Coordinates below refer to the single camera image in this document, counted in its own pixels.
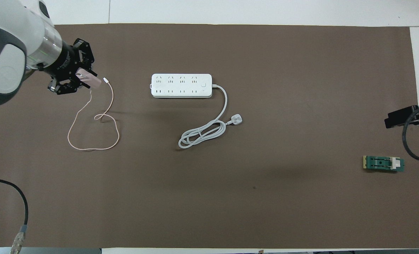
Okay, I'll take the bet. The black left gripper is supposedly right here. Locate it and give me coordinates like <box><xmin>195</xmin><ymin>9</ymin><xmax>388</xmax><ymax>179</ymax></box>
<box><xmin>47</xmin><ymin>38</ymin><xmax>96</xmax><ymax>96</ymax></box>

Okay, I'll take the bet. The pink charger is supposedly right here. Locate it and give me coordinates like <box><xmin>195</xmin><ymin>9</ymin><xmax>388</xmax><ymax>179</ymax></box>
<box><xmin>75</xmin><ymin>69</ymin><xmax>102</xmax><ymax>89</ymax></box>

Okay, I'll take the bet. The pink charging cable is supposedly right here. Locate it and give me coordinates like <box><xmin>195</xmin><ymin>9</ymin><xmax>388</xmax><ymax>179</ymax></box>
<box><xmin>67</xmin><ymin>78</ymin><xmax>120</xmax><ymax>151</ymax></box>

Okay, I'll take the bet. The white power strip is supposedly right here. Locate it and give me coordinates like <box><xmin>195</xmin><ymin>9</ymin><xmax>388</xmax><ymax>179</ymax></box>
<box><xmin>151</xmin><ymin>73</ymin><xmax>213</xmax><ymax>99</ymax></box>

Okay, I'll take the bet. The brown paper mat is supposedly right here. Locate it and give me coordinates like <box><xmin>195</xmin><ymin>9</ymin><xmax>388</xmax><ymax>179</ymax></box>
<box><xmin>0</xmin><ymin>24</ymin><xmax>419</xmax><ymax>249</ymax></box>

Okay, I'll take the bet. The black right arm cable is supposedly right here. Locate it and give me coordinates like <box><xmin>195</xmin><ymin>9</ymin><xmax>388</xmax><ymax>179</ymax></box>
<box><xmin>402</xmin><ymin>104</ymin><xmax>419</xmax><ymax>162</ymax></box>

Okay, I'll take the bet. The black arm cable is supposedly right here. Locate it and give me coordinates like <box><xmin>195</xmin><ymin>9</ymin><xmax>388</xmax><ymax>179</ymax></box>
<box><xmin>402</xmin><ymin>104</ymin><xmax>419</xmax><ymax>162</ymax></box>
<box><xmin>0</xmin><ymin>176</ymin><xmax>29</xmax><ymax>254</ymax></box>

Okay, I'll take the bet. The green knife switch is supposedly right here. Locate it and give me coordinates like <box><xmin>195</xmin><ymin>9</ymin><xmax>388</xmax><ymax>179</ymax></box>
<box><xmin>363</xmin><ymin>155</ymin><xmax>405</xmax><ymax>173</ymax></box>

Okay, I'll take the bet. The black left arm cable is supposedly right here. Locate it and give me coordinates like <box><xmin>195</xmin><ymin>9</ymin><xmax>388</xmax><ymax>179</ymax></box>
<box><xmin>0</xmin><ymin>176</ymin><xmax>29</xmax><ymax>254</ymax></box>

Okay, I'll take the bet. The white power strip cord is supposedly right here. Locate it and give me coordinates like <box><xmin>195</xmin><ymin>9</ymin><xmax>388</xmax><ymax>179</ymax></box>
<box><xmin>178</xmin><ymin>84</ymin><xmax>243</xmax><ymax>149</ymax></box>

